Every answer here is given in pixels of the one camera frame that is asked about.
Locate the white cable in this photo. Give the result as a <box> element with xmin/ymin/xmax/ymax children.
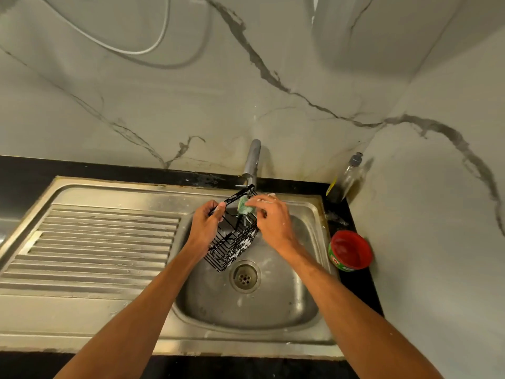
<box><xmin>37</xmin><ymin>0</ymin><xmax>172</xmax><ymax>56</ymax></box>

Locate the person's right hand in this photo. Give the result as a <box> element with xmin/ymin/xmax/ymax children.
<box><xmin>244</xmin><ymin>194</ymin><xmax>301</xmax><ymax>253</ymax></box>

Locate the green scrub sponge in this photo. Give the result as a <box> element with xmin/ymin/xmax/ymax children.
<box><xmin>237</xmin><ymin>196</ymin><xmax>257</xmax><ymax>216</ymax></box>

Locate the clear dish soap bottle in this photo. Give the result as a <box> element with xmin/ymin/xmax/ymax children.
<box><xmin>326</xmin><ymin>152</ymin><xmax>364</xmax><ymax>204</ymax></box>

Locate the sink drain strainer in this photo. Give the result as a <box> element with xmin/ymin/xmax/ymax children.
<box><xmin>230</xmin><ymin>261</ymin><xmax>261</xmax><ymax>292</ymax></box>

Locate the person's left forearm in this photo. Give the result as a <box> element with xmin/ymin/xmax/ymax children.
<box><xmin>54</xmin><ymin>242</ymin><xmax>206</xmax><ymax>379</ymax></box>

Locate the person's left hand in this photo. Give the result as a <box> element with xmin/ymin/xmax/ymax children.
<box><xmin>185</xmin><ymin>200</ymin><xmax>229</xmax><ymax>256</ymax></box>

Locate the person's right forearm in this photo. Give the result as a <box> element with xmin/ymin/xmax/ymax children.
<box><xmin>276</xmin><ymin>242</ymin><xmax>444</xmax><ymax>379</ymax></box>

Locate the black wire sink caddy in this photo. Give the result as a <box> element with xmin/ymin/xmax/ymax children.
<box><xmin>204</xmin><ymin>184</ymin><xmax>260</xmax><ymax>273</ymax></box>

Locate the grey metal faucet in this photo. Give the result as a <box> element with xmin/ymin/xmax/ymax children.
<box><xmin>241</xmin><ymin>139</ymin><xmax>262</xmax><ymax>190</ymax></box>

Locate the red green dishwash tub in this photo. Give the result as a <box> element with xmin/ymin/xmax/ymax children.
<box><xmin>328</xmin><ymin>230</ymin><xmax>373</xmax><ymax>273</ymax></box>

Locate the stainless steel sink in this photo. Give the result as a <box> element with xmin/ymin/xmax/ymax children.
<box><xmin>0</xmin><ymin>176</ymin><xmax>346</xmax><ymax>359</ymax></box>

